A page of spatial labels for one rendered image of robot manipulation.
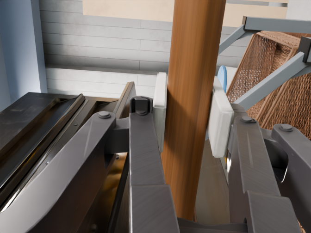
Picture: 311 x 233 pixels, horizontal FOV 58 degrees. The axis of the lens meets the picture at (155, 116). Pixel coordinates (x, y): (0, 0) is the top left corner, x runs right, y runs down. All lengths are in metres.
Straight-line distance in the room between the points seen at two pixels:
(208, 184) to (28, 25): 2.97
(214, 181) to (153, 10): 2.58
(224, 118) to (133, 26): 3.70
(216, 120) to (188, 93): 0.03
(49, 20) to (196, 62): 3.97
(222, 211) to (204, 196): 0.10
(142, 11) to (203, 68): 3.28
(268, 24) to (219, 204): 0.63
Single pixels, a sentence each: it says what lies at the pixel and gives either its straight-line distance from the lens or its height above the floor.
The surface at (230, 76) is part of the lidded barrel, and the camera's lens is 3.20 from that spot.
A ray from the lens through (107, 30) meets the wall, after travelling 3.90.
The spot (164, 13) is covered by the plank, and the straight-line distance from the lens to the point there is 3.39.
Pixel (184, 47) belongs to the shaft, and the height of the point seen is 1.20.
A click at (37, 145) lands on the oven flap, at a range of 1.27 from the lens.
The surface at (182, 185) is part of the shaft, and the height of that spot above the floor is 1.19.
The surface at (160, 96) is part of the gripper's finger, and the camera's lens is 0.16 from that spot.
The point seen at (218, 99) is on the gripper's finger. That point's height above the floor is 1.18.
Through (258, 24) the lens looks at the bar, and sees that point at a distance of 1.05.
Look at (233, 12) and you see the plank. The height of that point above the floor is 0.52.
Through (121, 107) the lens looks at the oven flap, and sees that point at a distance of 1.33.
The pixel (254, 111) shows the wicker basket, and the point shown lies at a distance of 1.67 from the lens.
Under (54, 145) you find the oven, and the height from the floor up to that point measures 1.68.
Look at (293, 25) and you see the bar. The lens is 1.09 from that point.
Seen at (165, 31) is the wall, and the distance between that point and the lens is 3.81.
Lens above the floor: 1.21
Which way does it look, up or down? 1 degrees up
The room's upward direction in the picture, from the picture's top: 86 degrees counter-clockwise
